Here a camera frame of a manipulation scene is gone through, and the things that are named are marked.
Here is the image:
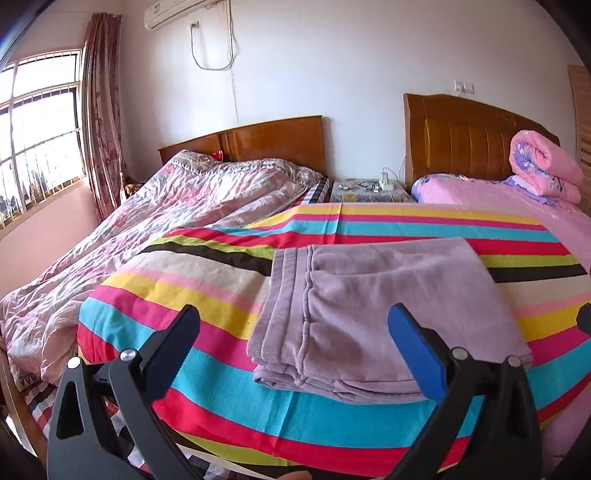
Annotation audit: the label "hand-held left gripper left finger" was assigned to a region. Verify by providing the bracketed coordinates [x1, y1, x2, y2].
[46, 304, 204, 480]

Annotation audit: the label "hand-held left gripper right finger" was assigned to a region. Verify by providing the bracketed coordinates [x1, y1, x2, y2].
[387, 303, 543, 480]

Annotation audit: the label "mauve pants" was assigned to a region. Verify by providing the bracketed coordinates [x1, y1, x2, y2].
[247, 237, 534, 398]

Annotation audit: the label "colourful striped blanket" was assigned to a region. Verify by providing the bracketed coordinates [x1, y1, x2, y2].
[76, 202, 591, 476]

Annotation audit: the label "pink floral quilt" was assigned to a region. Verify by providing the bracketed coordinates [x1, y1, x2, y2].
[0, 150, 324, 384]

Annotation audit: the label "nightstand with floral cover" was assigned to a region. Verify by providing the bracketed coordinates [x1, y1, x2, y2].
[329, 178, 416, 204]

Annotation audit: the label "rolled pink quilt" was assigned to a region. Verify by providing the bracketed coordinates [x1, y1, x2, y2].
[503, 130, 585, 208]

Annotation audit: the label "light wooden wardrobe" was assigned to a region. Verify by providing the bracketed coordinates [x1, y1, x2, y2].
[568, 65, 591, 215]

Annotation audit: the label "ribbed wooden bed headboard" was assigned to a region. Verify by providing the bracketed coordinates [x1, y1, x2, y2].
[403, 93, 561, 191]

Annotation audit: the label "flat wooden bed headboard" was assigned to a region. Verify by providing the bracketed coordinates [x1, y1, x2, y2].
[158, 115, 327, 178]

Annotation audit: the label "pink floral curtain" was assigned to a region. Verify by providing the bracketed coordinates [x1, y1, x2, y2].
[82, 13, 127, 222]

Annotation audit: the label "barred window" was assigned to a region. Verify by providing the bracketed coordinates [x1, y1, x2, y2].
[0, 48, 88, 230]

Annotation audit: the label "white air conditioner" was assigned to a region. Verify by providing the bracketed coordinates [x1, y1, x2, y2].
[144, 0, 219, 31]

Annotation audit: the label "wooden bed side rail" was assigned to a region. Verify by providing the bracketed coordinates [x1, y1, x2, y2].
[0, 351, 47, 472]

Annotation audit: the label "white charger cable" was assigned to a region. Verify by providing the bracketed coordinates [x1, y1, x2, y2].
[381, 154, 408, 202]

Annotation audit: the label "air conditioner power cable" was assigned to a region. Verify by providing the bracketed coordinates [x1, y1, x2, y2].
[190, 0, 241, 123]

